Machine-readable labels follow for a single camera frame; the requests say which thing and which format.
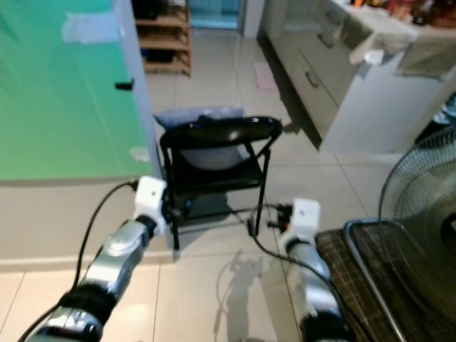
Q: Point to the small clear tape piece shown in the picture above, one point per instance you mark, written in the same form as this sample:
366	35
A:
140	153

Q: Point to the black folding chair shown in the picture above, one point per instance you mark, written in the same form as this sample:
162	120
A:
214	132

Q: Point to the blue pillow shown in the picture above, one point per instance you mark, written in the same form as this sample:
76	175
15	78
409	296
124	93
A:
185	116

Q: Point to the short black tape strip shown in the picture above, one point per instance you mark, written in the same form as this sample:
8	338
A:
124	85

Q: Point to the white kitchen cabinet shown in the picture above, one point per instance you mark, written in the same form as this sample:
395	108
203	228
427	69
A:
363	107

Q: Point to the black floor fan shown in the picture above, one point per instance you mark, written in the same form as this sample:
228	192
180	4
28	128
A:
420	185

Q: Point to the wooden shelf rack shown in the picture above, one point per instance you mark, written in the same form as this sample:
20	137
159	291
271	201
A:
164	35

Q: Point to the white cup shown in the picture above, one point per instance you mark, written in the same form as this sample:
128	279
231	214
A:
374	57

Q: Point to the teal glass door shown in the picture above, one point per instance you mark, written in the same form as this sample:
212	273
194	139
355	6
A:
214	13

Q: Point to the wide clear tape patch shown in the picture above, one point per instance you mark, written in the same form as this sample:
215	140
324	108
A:
89	28

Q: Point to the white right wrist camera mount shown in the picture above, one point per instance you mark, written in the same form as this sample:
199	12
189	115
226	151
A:
305	217

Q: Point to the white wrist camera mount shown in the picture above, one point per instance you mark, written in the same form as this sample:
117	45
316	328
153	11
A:
305	217
151	196

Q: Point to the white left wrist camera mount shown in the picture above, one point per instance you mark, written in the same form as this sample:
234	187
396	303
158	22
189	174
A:
151	196

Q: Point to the woven seat with metal frame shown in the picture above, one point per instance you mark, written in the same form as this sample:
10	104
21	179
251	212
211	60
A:
363	285

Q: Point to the large green wall board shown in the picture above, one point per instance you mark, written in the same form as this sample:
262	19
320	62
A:
64	107

